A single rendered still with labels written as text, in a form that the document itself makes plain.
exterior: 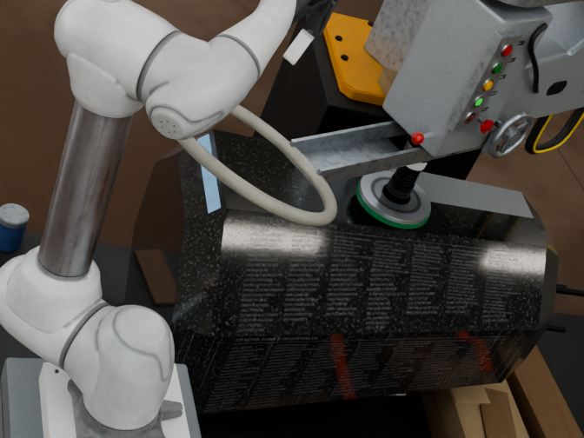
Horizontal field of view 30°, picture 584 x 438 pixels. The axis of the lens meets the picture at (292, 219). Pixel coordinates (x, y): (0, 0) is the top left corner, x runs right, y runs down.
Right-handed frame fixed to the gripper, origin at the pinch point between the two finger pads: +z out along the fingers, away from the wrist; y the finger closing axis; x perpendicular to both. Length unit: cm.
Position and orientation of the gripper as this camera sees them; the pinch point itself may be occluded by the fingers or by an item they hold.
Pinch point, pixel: (277, 54)
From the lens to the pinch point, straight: 216.8
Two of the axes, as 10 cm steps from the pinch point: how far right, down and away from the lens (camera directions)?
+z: -5.8, 7.5, 3.2
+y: 3.9, -0.8, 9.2
